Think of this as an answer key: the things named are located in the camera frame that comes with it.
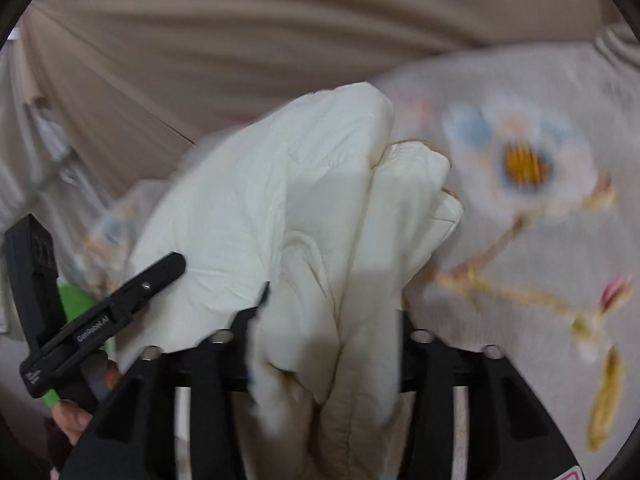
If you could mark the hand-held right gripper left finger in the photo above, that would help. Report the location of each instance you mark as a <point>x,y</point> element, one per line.
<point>240,330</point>

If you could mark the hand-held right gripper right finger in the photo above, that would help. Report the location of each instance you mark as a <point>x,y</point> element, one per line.
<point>425,360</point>

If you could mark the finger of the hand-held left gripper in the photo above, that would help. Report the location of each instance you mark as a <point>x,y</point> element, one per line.
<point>155,280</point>

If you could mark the cream quilted jacket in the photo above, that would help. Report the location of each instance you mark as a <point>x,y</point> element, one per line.
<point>300,185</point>

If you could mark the person's left hand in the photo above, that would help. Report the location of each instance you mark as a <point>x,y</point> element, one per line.
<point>72,422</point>

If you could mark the green pillow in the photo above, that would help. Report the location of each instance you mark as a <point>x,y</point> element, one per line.
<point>75,302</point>

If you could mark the grey floral blanket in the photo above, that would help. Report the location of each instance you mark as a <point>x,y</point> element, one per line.
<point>500,285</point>

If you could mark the white satin curtain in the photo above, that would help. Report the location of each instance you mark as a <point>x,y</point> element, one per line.
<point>20,160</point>

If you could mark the beige backdrop cloth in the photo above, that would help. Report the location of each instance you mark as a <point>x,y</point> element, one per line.
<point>250,35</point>

